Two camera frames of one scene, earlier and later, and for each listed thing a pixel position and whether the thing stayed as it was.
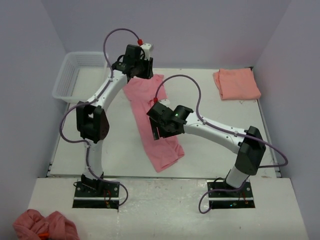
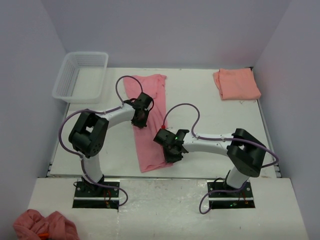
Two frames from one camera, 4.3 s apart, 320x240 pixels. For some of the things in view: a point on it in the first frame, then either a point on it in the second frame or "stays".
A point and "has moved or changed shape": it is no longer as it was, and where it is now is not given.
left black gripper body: (144, 68) to (141, 122)
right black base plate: (243, 198) stays
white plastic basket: (81, 74) stays
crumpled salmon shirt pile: (31, 225) stays
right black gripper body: (160, 130) to (171, 156)
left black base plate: (104, 195) stays
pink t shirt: (140, 94) has moved or changed shape
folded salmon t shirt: (236, 84) stays
